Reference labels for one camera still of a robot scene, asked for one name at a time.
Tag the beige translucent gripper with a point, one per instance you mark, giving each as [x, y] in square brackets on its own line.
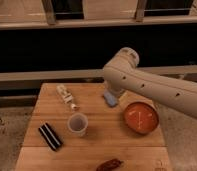
[118, 94]

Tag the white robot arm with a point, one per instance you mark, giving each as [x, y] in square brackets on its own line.
[121, 74]

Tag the orange ceramic bowl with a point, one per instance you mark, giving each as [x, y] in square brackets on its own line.
[141, 117]

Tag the blue sponge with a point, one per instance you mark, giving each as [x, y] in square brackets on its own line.
[111, 100]

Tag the white tube bottle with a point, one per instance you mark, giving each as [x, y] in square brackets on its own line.
[66, 96]

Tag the wooden table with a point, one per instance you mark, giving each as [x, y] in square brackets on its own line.
[107, 136]

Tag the black white striped box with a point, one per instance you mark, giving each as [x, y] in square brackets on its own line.
[50, 136]

